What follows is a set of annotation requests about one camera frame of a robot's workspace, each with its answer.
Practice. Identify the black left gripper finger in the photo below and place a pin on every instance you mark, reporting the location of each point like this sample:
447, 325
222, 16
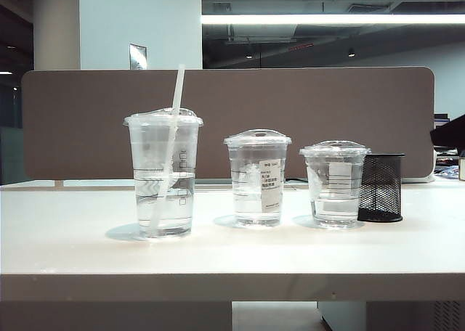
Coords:
452, 133

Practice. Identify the black mesh pen holder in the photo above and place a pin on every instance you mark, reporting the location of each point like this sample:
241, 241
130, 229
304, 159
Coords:
385, 186

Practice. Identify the white paper-wrapped straw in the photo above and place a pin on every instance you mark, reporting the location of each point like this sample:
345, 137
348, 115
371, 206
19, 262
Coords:
178, 91

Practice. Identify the large clear plastic cup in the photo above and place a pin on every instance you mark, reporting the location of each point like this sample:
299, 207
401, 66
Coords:
181, 207

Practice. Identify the small clear cup blank label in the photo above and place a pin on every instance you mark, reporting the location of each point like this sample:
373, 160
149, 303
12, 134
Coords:
334, 209

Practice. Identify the medium clear cup printed label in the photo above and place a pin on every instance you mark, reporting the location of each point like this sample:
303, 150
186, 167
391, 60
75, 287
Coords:
250, 200

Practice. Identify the computer monitor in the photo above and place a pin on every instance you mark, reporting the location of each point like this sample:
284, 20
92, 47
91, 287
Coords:
440, 121

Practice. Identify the small cardboard box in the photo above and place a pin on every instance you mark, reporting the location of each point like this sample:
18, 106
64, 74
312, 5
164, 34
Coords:
462, 169

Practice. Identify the black ceiling spotlight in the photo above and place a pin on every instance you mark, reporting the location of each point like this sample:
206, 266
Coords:
351, 51

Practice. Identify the long ceiling light strip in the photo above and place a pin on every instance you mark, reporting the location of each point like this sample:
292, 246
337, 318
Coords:
327, 19

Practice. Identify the brown desk partition panel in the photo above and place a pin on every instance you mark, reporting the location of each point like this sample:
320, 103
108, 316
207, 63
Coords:
91, 127

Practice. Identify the brown under-desk panel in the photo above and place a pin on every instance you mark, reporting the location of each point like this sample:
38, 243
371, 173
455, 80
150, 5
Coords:
109, 316

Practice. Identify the silver wall sign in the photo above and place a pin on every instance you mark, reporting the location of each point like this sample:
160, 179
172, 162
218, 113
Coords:
138, 57

